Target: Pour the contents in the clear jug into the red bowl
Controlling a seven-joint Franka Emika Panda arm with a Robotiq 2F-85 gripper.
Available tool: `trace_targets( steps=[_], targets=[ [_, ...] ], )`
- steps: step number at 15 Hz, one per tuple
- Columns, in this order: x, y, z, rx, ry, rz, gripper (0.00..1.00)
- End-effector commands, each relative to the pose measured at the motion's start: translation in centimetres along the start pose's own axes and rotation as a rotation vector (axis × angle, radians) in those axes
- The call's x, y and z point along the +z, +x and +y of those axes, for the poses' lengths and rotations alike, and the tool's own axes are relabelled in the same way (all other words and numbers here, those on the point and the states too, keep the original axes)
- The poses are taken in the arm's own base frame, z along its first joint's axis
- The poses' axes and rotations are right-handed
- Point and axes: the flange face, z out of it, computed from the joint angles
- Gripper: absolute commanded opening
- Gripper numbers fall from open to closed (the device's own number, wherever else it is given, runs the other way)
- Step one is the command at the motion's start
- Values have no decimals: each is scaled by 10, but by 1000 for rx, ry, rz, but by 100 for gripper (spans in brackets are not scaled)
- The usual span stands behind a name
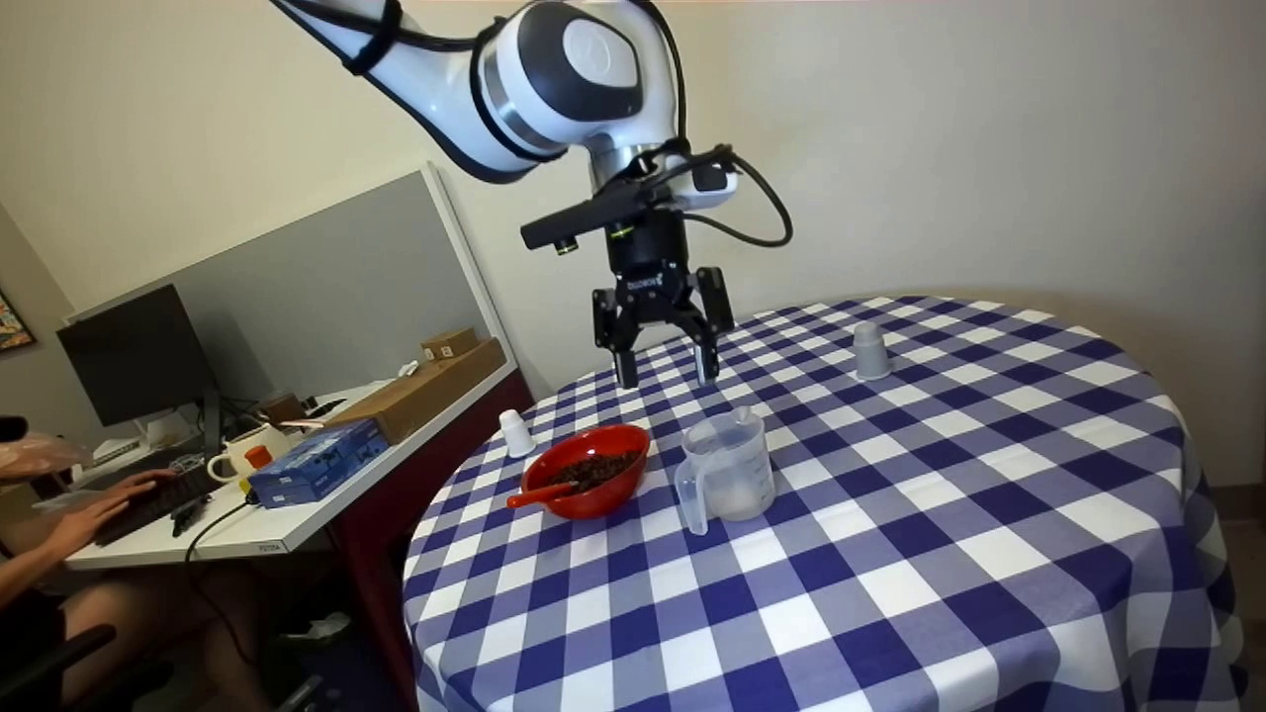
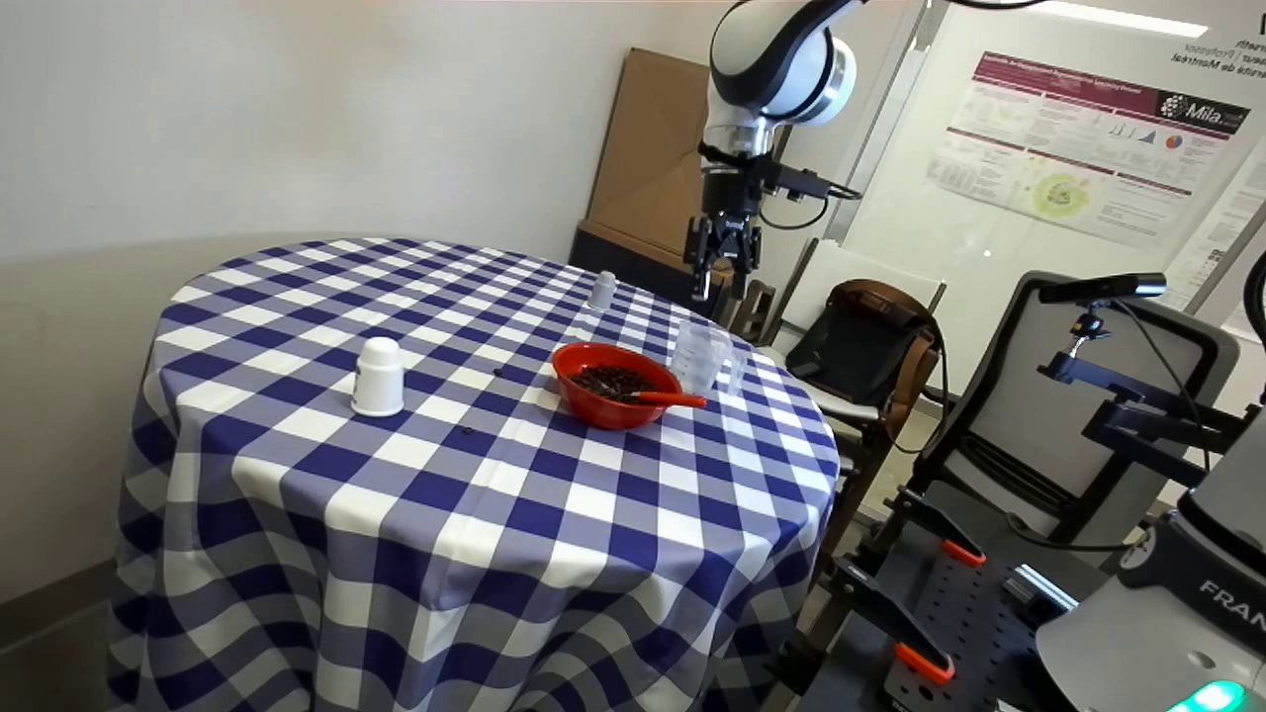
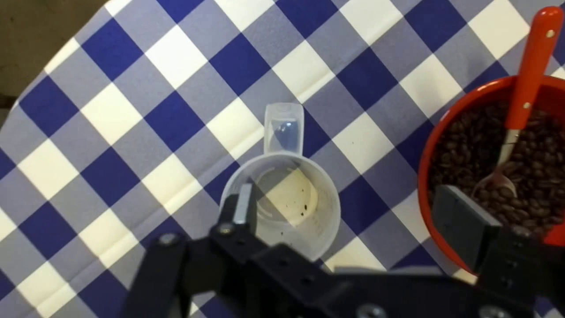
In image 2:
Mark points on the chair with black bag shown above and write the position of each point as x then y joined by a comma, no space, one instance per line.
858,351

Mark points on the red spoon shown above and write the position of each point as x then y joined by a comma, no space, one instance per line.
674,398

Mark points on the dark brown bowl contents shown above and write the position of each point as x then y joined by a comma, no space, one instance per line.
611,385

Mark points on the black office chair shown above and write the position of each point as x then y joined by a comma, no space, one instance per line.
1016,420

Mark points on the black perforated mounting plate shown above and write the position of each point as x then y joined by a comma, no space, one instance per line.
974,619

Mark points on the small clear plastic cup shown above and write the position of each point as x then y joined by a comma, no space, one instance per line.
604,294

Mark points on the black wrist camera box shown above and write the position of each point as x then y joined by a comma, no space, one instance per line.
814,186

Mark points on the black blue camera mount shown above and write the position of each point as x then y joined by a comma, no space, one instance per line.
1149,410

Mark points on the black orange clamp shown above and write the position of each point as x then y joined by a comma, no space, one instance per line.
943,537
894,625

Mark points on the white purple wall poster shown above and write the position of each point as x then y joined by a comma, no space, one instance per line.
1092,143

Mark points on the white wall board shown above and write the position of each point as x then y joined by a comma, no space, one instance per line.
922,251

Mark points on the red bowl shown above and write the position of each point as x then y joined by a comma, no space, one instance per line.
599,406

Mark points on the grey Franka robot base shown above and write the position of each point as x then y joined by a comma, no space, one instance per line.
1160,619

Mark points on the brown cardboard box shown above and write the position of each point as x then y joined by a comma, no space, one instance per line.
654,161

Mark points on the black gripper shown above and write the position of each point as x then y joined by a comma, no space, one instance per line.
730,230

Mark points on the clear plastic jug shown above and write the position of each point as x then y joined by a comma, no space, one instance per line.
697,359

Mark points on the small white plastic cup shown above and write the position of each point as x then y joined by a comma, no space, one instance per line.
378,380

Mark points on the blue white checkered tablecloth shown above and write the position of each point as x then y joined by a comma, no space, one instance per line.
438,526

